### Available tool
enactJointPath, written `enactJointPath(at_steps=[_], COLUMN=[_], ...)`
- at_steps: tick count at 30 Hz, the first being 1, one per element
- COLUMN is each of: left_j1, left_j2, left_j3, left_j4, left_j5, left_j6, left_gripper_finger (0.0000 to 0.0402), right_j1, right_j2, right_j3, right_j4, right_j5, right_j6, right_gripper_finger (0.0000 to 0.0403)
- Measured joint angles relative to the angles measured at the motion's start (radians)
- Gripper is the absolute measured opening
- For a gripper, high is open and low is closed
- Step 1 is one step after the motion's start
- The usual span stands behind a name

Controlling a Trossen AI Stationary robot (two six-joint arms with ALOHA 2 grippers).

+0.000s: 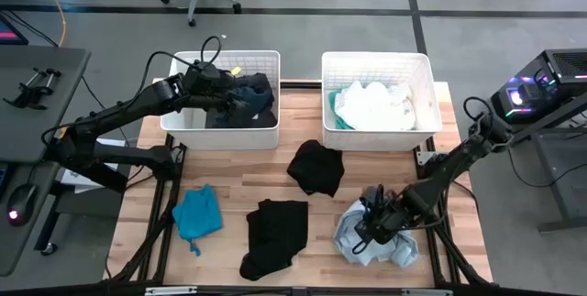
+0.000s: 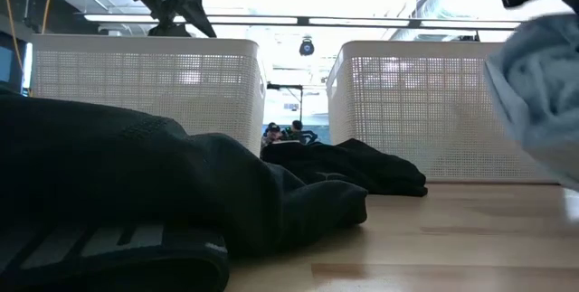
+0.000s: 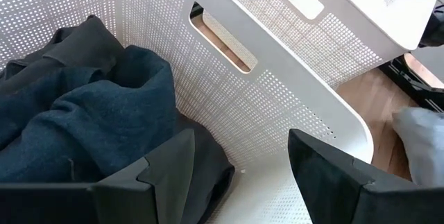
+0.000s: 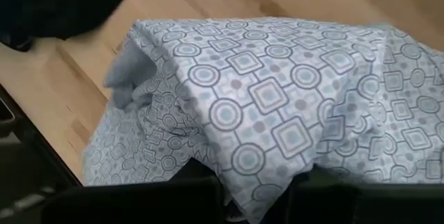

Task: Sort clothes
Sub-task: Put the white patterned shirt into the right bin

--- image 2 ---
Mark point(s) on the dark monitor screen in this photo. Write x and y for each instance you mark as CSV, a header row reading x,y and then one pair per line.
x,y
11,63

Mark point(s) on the white perforated laundry basket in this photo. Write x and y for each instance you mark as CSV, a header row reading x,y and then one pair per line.
x,y
149,88
420,111

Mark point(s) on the light blue garment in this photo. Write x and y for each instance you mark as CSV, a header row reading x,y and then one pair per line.
x,y
538,102

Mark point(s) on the black hanging camera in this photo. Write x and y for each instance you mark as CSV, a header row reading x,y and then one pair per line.
x,y
306,47

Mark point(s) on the overhead frame bar with lights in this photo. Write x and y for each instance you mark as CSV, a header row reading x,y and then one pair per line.
x,y
298,21

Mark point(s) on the person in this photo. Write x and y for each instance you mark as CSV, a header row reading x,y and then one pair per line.
x,y
272,133
298,131

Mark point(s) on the black knit garment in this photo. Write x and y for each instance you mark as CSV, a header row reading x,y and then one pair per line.
x,y
181,179

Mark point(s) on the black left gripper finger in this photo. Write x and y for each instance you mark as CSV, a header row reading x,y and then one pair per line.
x,y
199,16
169,31

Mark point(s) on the black tripod stand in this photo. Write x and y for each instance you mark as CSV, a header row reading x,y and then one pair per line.
x,y
296,97

